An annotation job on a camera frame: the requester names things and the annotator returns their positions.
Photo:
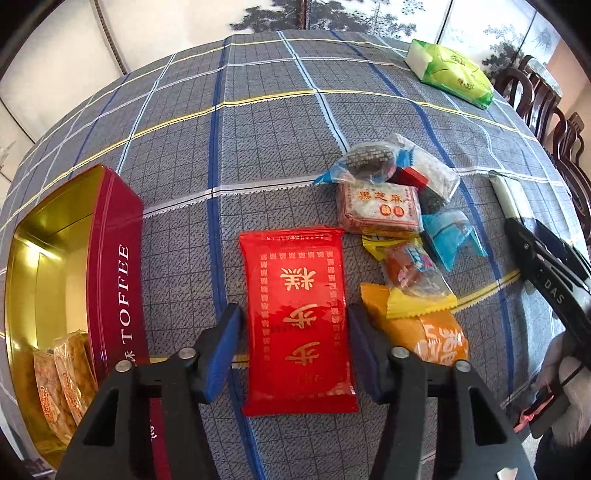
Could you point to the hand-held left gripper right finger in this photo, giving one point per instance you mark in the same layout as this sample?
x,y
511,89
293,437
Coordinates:
x,y
365,355

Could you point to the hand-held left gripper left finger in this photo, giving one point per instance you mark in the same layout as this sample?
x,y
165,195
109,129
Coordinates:
x,y
222,355

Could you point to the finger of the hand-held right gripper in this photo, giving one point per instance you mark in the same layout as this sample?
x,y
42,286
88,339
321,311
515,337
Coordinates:
x,y
561,247
540,272

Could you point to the clear yellow-edged snack packet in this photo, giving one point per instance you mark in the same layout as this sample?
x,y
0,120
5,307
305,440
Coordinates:
x,y
411,272

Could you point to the large red snack packet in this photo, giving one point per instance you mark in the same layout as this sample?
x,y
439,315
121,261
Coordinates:
x,y
300,286

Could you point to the small blue snack packet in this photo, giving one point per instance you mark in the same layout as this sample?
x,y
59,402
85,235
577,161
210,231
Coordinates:
x,y
450,235

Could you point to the red tin box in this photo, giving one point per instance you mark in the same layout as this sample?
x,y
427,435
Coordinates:
x,y
115,277

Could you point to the clear red-label snack packet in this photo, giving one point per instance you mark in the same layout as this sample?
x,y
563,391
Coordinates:
x,y
434,170

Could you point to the person's right hand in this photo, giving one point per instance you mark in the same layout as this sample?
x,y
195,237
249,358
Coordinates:
x,y
572,415

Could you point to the white slim device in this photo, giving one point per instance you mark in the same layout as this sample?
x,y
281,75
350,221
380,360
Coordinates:
x,y
510,196

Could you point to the dark wooden chair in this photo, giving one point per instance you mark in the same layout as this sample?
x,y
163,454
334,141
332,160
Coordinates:
x,y
570,152
531,97

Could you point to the cream orange snack packet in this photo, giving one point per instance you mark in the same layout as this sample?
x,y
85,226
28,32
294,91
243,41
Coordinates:
x,y
76,374
46,397

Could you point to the beige square cake packet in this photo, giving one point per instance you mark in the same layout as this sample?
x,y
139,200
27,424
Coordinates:
x,y
374,207

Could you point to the blue-edged dark snack packet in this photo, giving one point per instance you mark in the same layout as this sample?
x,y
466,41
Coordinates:
x,y
364,159

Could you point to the green tissue pack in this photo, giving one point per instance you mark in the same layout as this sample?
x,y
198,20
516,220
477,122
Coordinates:
x,y
450,74

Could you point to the grey plaid tablecloth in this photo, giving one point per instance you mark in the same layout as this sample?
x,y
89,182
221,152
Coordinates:
x,y
277,138

